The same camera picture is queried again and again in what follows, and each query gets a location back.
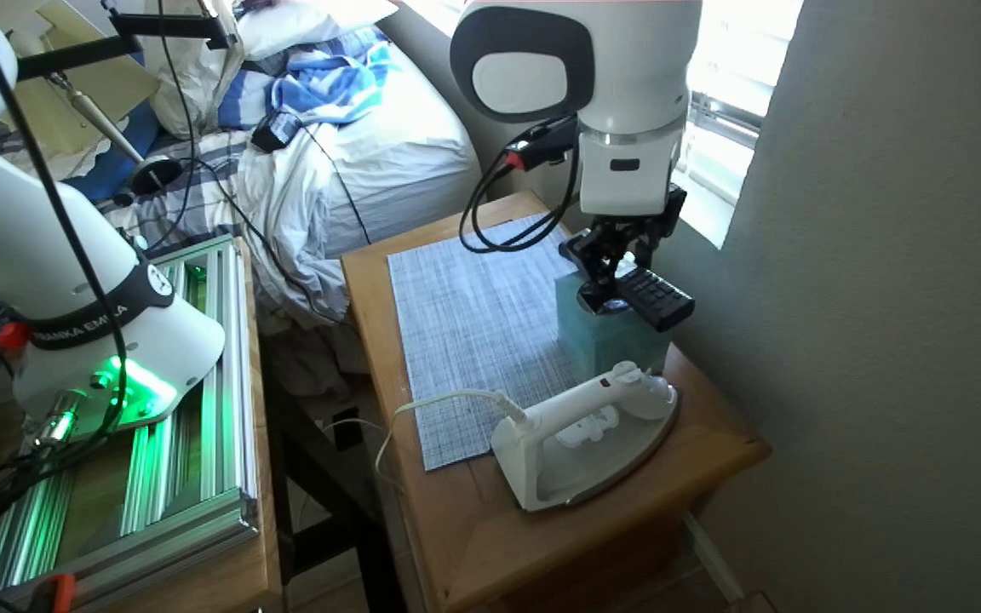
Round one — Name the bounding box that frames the white clothes iron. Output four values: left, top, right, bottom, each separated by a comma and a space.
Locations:
489, 361, 676, 510

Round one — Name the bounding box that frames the blue woven placemat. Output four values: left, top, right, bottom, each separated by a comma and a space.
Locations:
388, 231, 583, 469

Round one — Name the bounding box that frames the bed with white sheets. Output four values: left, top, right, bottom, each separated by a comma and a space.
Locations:
112, 0, 477, 327

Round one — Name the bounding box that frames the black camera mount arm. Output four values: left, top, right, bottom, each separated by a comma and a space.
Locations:
0, 9, 229, 83

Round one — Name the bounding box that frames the blue white striped cloth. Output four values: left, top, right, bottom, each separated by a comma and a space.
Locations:
218, 29, 390, 151

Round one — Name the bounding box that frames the wooden side table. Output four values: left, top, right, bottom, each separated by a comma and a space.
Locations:
345, 218, 765, 613

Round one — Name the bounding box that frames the dark blue remote control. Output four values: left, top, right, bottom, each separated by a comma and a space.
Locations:
616, 268, 693, 330

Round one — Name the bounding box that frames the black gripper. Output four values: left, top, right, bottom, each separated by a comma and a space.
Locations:
559, 189, 683, 315

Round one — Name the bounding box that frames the white iron power cord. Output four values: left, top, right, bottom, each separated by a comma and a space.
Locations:
370, 384, 531, 481

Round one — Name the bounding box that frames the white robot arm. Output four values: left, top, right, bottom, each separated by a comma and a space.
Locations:
0, 0, 699, 417

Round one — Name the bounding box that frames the teal tissue box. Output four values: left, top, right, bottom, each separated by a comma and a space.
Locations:
554, 274, 667, 376

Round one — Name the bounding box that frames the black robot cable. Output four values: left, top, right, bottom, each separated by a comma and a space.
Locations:
0, 0, 261, 538

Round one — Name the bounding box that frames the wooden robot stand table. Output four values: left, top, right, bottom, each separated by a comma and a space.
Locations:
0, 241, 287, 613

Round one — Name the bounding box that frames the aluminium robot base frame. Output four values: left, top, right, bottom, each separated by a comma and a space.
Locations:
0, 235, 261, 609

